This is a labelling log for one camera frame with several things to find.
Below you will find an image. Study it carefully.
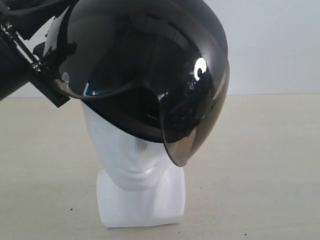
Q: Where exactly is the white mannequin head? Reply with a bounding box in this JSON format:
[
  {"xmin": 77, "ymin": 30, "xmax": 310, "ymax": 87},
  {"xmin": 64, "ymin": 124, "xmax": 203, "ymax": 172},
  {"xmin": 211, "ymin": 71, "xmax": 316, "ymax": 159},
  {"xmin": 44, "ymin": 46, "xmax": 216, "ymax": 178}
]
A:
[{"xmin": 82, "ymin": 104, "xmax": 186, "ymax": 228}]

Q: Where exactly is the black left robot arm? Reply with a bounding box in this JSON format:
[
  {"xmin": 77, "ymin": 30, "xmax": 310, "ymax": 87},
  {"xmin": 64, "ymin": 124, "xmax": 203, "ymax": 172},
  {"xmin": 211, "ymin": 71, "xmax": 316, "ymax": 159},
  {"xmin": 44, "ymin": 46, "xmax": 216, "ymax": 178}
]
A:
[{"xmin": 0, "ymin": 22, "xmax": 70, "ymax": 108}]

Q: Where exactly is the black helmet with tinted visor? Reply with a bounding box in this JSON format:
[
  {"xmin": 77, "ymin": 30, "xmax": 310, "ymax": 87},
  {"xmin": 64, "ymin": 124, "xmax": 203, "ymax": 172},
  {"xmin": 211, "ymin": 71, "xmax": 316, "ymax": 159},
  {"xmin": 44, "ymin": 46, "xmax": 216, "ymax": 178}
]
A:
[{"xmin": 0, "ymin": 0, "xmax": 231, "ymax": 168}]

